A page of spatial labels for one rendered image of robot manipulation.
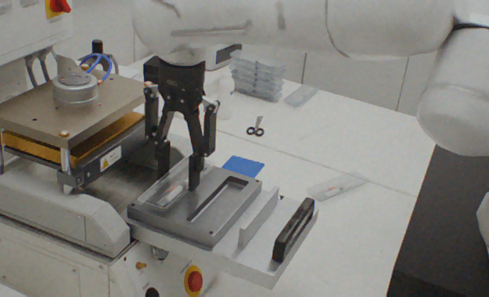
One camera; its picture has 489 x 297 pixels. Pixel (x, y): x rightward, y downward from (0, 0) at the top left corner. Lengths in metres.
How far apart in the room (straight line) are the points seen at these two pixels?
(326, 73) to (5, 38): 2.73
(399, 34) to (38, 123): 0.65
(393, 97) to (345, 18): 2.97
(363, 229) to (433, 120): 0.88
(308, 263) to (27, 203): 0.60
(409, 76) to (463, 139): 2.93
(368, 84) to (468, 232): 2.43
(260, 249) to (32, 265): 0.42
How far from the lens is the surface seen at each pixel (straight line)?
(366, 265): 1.40
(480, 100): 0.63
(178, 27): 0.79
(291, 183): 1.62
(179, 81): 0.98
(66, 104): 1.14
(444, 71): 0.65
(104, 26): 2.07
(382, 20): 0.64
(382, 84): 3.62
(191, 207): 1.06
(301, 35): 0.70
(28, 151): 1.15
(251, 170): 1.66
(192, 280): 1.20
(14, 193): 1.13
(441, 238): 1.29
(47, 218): 1.10
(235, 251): 1.01
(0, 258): 1.24
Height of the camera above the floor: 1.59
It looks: 29 degrees down
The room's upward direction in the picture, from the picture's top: 6 degrees clockwise
